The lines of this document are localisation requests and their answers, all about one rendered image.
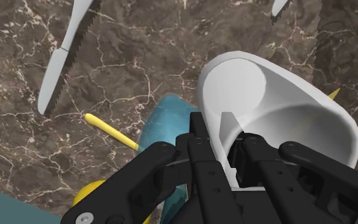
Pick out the teal rounded object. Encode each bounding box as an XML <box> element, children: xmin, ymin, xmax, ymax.
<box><xmin>137</xmin><ymin>94</ymin><xmax>198</xmax><ymax>224</ymax></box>

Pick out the white knife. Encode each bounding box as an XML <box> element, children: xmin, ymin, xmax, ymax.
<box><xmin>37</xmin><ymin>0</ymin><xmax>95</xmax><ymax>116</ymax></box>

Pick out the yellow stick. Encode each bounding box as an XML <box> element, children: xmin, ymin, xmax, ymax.
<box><xmin>83</xmin><ymin>113</ymin><xmax>140</xmax><ymax>152</ymax></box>

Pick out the white cup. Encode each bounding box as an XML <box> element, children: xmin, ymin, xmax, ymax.
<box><xmin>196</xmin><ymin>50</ymin><xmax>358</xmax><ymax>189</ymax></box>

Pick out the yellow round object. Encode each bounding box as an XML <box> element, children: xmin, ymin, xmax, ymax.
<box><xmin>72</xmin><ymin>179</ymin><xmax>153</xmax><ymax>224</ymax></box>

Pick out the yellow pointed tip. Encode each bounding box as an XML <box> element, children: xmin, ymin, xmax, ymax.
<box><xmin>327</xmin><ymin>87</ymin><xmax>341</xmax><ymax>101</ymax></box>

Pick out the white utensil tip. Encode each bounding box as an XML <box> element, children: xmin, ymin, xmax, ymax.
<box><xmin>271</xmin><ymin>0</ymin><xmax>291</xmax><ymax>18</ymax></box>

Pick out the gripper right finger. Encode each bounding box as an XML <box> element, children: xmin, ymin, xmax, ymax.
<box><xmin>228</xmin><ymin>132</ymin><xmax>358</xmax><ymax>224</ymax></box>

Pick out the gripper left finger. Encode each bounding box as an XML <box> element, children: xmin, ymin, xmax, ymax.
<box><xmin>60</xmin><ymin>111</ymin><xmax>245</xmax><ymax>224</ymax></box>

